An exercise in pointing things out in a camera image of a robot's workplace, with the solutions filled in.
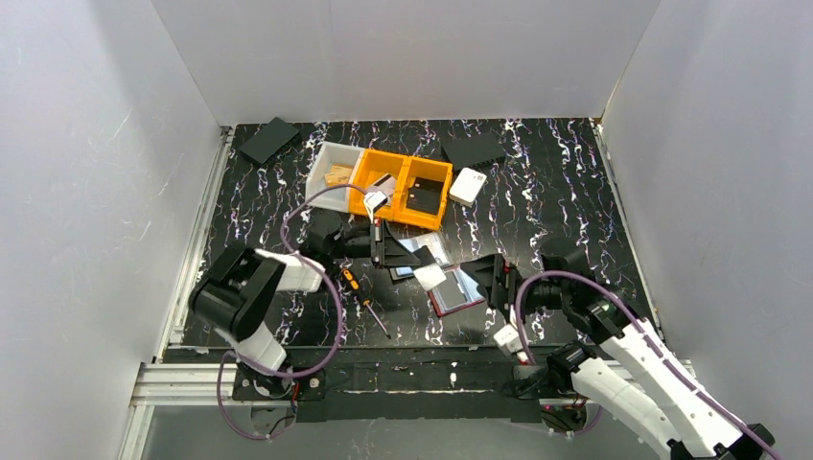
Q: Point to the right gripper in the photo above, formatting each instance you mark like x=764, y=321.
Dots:
x=505, y=287

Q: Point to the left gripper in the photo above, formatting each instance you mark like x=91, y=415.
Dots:
x=377, y=242

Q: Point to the grey card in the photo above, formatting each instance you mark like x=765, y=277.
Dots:
x=424, y=195

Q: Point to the white small box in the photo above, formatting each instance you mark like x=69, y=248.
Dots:
x=467, y=186

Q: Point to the black flat box right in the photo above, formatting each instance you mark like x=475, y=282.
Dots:
x=473, y=152

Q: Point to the yellow bin with silver card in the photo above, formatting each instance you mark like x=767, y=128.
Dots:
x=373, y=166

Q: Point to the red card holder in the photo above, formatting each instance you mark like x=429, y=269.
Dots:
x=449, y=289

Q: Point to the yellow bin with black card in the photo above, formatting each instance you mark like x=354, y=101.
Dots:
x=429, y=169

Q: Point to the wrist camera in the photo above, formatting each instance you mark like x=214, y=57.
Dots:
x=508, y=340
x=373, y=201

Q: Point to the black yellow screwdriver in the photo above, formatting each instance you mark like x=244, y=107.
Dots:
x=353, y=282

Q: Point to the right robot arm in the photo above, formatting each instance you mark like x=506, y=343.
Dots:
x=626, y=369

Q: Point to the white plastic bin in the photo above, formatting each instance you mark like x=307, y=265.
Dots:
x=333, y=198

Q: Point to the gold card in white bin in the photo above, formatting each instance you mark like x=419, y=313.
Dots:
x=338, y=168

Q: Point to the silver VIP card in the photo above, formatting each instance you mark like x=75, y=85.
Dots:
x=385, y=184

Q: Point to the gold card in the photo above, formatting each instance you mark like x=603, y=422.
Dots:
x=333, y=179
x=338, y=168

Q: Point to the black flat box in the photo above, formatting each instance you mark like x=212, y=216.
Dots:
x=268, y=141
x=473, y=152

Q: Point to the aluminium table rail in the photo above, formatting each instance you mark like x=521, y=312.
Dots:
x=160, y=383

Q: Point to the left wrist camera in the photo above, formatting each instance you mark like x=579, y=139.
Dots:
x=373, y=201

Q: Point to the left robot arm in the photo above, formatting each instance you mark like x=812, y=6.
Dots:
x=235, y=292

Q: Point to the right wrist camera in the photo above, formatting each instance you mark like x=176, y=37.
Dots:
x=508, y=340

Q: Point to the black flat box left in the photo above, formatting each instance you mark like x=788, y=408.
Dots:
x=268, y=141

